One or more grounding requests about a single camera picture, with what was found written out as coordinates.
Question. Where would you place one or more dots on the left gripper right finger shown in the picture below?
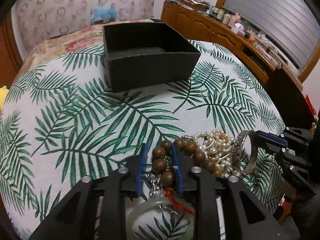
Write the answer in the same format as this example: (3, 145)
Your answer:
(182, 165)

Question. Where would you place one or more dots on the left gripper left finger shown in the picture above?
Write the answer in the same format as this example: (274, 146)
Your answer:
(136, 165)

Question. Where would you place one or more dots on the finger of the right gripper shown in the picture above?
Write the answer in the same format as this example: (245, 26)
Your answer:
(262, 138)
(274, 147)

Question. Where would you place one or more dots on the pale green jade bangle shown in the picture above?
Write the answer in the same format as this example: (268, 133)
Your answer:
(157, 218)

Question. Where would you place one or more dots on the silver metal bangle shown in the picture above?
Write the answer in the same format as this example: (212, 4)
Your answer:
(244, 153)

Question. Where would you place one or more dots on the black jewelry box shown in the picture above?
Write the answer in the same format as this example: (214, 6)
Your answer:
(145, 54)

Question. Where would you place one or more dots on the palm leaf print cloth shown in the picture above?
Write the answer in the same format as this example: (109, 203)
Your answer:
(61, 121)

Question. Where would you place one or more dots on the pink tissue box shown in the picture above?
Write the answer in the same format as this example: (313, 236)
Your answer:
(238, 29)

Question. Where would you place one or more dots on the grey window blind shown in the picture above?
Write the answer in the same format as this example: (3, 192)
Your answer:
(290, 23)

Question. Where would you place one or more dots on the wooden sideboard cabinet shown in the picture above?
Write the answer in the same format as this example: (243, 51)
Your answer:
(195, 26)

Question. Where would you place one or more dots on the floral bed quilt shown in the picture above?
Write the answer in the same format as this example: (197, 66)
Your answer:
(50, 49)

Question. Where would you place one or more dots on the yellow pikachu plush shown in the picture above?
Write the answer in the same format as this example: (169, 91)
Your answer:
(3, 94)

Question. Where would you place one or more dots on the blue plush toy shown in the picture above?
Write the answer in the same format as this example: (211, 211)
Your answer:
(103, 14)

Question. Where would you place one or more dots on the patterned lace curtain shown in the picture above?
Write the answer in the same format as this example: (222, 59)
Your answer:
(40, 20)

